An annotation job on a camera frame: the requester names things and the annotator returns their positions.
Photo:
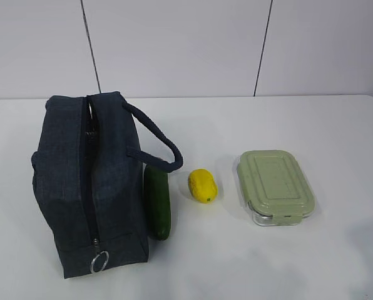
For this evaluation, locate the glass container with green lid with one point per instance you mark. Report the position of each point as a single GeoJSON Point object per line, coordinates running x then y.
{"type": "Point", "coordinates": [274, 188]}

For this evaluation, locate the green cucumber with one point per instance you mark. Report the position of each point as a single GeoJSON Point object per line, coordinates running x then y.
{"type": "Point", "coordinates": [157, 203]}

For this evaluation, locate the dark blue fabric lunch bag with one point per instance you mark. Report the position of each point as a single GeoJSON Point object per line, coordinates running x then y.
{"type": "Point", "coordinates": [88, 179]}

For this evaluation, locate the yellow lemon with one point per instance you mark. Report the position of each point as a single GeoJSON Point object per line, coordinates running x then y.
{"type": "Point", "coordinates": [202, 186]}

